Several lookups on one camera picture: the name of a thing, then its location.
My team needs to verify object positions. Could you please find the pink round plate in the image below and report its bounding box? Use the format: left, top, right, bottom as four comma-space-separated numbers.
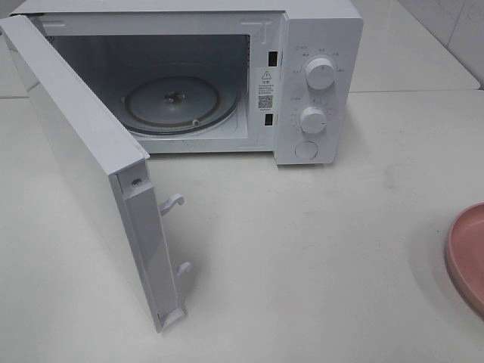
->
445, 203, 483, 318

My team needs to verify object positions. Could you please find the round white door release button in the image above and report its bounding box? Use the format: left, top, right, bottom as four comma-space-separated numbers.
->
294, 141, 318, 160

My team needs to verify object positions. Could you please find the white microwave knob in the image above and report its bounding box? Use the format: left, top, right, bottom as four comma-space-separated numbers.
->
299, 107, 327, 134
303, 54, 337, 91

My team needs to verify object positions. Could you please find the white warning label sticker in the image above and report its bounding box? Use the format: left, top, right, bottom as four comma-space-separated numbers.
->
256, 67, 277, 111

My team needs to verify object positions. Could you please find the white microwave oven body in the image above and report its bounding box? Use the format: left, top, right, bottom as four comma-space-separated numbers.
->
6, 1, 363, 165

